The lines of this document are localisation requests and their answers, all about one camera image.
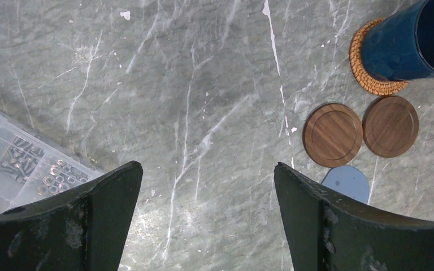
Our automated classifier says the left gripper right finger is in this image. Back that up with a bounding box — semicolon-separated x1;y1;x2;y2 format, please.
274;163;434;270

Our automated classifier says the woven orange coaster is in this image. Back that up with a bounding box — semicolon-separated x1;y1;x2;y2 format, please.
349;18;410;96

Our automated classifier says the navy blue mug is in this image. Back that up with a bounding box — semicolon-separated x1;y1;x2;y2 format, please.
361;0;434;81

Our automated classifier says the blue round coaster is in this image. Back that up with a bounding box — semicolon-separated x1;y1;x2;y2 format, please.
321;165;370;204

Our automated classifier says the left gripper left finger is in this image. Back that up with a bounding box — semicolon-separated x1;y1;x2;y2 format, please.
0;161;144;270

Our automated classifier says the dark wooden coaster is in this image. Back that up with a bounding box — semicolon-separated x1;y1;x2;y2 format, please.
363;95;419;158
302;103;363;168

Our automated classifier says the clear plastic screw box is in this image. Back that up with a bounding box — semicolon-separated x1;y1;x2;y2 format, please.
0;114;103;214

